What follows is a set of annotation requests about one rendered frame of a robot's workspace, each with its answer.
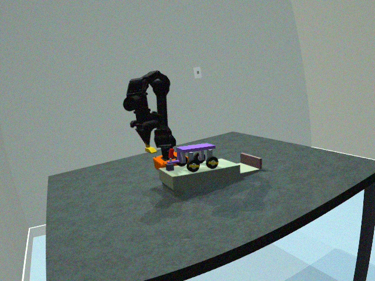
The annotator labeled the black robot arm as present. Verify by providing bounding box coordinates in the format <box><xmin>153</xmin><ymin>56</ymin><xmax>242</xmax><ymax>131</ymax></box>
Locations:
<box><xmin>123</xmin><ymin>70</ymin><xmax>176</xmax><ymax>161</ymax></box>

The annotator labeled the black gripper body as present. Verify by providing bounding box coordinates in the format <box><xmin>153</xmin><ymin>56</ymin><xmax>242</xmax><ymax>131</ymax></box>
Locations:
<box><xmin>130</xmin><ymin>106</ymin><xmax>160</xmax><ymax>130</ymax></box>

